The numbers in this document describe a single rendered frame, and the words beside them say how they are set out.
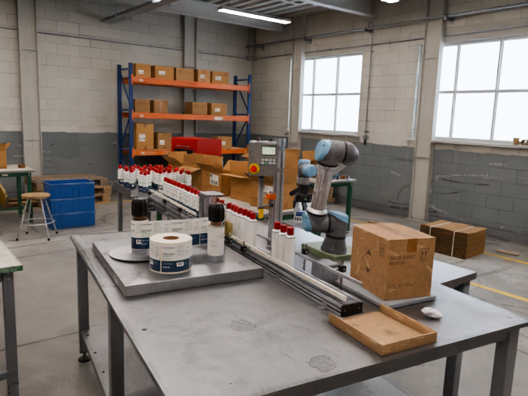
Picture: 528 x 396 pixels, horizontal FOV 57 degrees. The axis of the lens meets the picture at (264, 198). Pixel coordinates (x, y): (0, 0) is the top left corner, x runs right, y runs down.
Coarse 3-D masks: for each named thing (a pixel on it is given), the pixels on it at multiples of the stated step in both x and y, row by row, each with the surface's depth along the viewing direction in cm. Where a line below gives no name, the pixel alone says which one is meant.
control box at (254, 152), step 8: (256, 144) 267; (264, 144) 267; (272, 144) 266; (248, 152) 269; (256, 152) 268; (248, 160) 270; (256, 160) 269; (248, 168) 271; (264, 168) 269; (272, 168) 268; (272, 176) 270
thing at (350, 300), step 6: (252, 252) 265; (264, 258) 254; (276, 264) 245; (300, 270) 236; (294, 276) 228; (306, 282) 220; (318, 288) 212; (324, 294) 206; (330, 294) 206; (336, 300) 199; (342, 300) 199; (348, 300) 199; (354, 300) 200
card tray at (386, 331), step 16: (336, 320) 185; (352, 320) 191; (368, 320) 192; (384, 320) 192; (400, 320) 191; (352, 336) 177; (368, 336) 169; (384, 336) 178; (400, 336) 178; (416, 336) 170; (432, 336) 174; (384, 352) 164
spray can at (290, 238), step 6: (288, 228) 235; (288, 234) 235; (288, 240) 235; (294, 240) 236; (288, 246) 235; (294, 246) 236; (288, 252) 236; (294, 252) 237; (288, 258) 236; (294, 258) 238; (288, 264) 237
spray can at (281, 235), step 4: (280, 228) 241; (284, 228) 240; (280, 232) 241; (284, 232) 240; (280, 236) 240; (284, 236) 240; (280, 240) 240; (280, 244) 241; (280, 248) 241; (280, 252) 241; (280, 256) 242; (280, 260) 242
